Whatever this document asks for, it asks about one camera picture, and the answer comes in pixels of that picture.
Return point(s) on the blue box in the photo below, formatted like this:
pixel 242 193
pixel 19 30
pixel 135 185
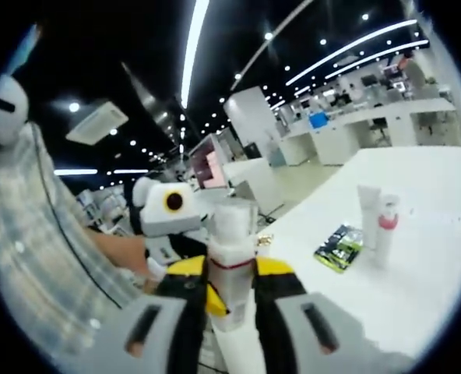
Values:
pixel 318 121

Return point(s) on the black office chair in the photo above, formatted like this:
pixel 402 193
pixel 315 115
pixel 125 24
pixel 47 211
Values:
pixel 379 130

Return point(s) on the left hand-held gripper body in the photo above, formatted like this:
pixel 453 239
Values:
pixel 168 222

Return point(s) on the white red-collar skincare bottle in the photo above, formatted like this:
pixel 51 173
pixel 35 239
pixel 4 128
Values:
pixel 386 245

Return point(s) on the green skincare sachet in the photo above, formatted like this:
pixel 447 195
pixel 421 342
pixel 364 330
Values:
pixel 337 249

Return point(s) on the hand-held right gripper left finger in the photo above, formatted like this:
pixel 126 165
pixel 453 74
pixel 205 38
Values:
pixel 180 331

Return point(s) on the gold foil skincare sachet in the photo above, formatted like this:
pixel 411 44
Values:
pixel 265 240

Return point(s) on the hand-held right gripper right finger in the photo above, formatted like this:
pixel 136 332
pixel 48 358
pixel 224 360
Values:
pixel 281 331

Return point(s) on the ceiling air conditioner unit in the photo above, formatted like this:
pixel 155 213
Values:
pixel 98 122

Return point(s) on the white worn chest device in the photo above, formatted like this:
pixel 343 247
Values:
pixel 8 113

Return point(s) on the long white office desk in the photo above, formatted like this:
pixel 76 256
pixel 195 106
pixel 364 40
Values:
pixel 339 144

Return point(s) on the person in plaid shirt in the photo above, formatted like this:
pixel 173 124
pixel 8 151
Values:
pixel 39 233

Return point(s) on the white low desk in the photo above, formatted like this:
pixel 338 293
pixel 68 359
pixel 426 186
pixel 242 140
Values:
pixel 250 183

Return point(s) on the pink display board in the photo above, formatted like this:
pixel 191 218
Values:
pixel 209 163

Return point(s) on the long ceiling light strip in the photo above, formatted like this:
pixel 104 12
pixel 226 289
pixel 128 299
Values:
pixel 194 54

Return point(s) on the small clear-cap skincare bottle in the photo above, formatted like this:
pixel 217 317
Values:
pixel 230 253

